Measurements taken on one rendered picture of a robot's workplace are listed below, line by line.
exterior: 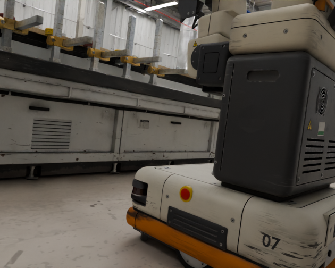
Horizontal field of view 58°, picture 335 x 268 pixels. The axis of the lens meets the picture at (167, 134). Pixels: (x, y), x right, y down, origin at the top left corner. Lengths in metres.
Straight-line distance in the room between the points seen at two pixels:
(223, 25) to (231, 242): 0.78
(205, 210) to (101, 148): 1.45
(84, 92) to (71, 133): 0.36
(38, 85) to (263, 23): 1.22
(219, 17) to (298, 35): 0.43
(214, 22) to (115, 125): 1.31
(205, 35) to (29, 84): 0.96
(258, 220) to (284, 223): 0.07
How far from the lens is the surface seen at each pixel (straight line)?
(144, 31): 11.97
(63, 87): 1.82
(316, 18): 0.91
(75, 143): 2.15
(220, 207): 0.90
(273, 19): 0.92
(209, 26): 1.24
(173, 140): 2.79
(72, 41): 1.71
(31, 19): 1.54
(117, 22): 11.21
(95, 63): 1.90
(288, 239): 0.82
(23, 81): 1.73
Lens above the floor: 0.47
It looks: 3 degrees down
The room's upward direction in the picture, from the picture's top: 7 degrees clockwise
